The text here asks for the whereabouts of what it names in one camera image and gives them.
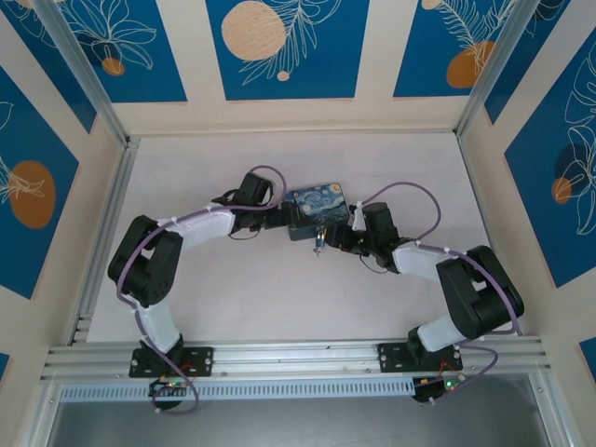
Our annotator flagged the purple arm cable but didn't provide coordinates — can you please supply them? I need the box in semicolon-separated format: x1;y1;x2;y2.
358;182;522;406
115;165;286;414

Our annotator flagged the wide aluminium mounting beam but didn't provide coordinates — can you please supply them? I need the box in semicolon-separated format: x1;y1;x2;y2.
39;335;556;382

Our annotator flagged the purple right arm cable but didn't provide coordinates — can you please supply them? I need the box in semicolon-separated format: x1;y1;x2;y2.
358;182;522;406

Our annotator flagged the narrow blue poster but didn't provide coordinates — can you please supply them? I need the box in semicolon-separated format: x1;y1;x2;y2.
0;0;98;135
483;0;576;126

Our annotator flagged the blue poster with orange circle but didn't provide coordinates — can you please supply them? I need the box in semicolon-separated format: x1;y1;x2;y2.
0;67;80;300

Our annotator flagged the grey slotted cable duct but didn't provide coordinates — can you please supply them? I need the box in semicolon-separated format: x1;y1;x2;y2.
59;375;416;404

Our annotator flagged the black controller board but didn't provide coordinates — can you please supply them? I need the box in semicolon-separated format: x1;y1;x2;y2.
148;377;193;398
413;375;467;405

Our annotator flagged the blue poster with peach circle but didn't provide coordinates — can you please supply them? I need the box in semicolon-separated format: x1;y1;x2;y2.
206;0;372;102

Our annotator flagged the aluminium frame leg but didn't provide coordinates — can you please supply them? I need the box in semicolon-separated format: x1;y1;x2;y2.
18;379;60;447
528;372;581;447

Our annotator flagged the thin black cable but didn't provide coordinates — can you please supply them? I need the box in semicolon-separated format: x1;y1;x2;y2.
359;252;388;277
226;224;263;242

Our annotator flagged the aluminium frame post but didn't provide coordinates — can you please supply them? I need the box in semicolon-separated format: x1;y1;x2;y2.
454;0;536;139
32;0;141;148

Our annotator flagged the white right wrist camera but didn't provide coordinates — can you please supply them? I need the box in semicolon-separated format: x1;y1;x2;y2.
351;200;369;232

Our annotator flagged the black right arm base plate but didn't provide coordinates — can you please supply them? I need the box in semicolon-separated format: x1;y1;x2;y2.
376;342;465;373

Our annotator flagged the blue poster with white fern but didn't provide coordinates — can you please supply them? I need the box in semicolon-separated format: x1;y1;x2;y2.
393;0;511;99

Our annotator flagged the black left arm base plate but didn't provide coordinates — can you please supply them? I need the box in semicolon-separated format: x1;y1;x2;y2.
129;346;215;378

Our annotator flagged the starry night print box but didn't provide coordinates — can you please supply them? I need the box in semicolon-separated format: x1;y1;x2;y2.
281;182;351;242

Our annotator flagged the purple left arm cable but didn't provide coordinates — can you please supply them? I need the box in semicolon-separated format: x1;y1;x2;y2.
115;165;286;414

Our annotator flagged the blue poster with white flower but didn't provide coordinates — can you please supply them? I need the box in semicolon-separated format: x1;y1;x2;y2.
55;0;188;103
505;46;596;290

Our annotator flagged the grey metal panel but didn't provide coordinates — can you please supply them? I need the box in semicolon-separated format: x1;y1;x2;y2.
46;379;550;447

